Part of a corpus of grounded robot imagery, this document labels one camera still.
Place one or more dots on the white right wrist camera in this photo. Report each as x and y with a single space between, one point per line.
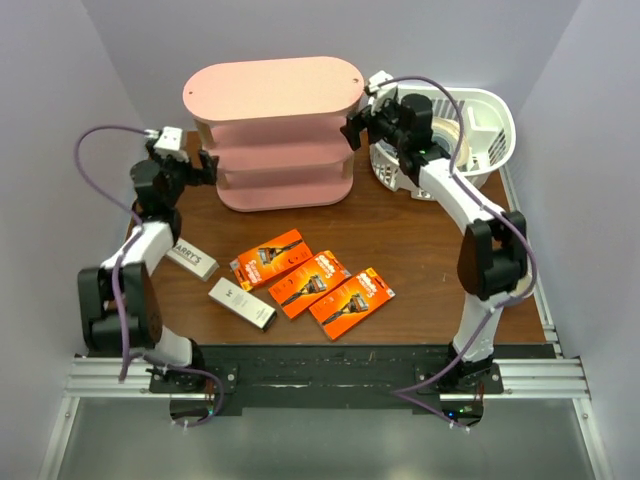
378 83

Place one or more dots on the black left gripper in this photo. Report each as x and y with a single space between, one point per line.
205 176

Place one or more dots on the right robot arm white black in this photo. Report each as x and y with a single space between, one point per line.
494 253

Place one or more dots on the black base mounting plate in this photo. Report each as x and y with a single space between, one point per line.
228 379

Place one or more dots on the white Harry's razor box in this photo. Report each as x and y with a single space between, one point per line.
192 259

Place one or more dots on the orange Gillette razor box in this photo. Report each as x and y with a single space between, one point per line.
308 283
352 302
270 260

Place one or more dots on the grey white razor box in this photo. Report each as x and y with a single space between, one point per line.
243 304

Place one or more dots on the white plastic basket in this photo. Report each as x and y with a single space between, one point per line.
488 126

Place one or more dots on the stack of ceramic plates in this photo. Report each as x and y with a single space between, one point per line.
446 134

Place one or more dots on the pink three-tier wooden shelf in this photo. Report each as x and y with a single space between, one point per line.
275 127

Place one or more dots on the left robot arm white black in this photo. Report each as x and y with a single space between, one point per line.
120 313

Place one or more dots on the aluminium frame rail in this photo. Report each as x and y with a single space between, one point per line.
542 427

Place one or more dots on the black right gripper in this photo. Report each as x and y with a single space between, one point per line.
367 119

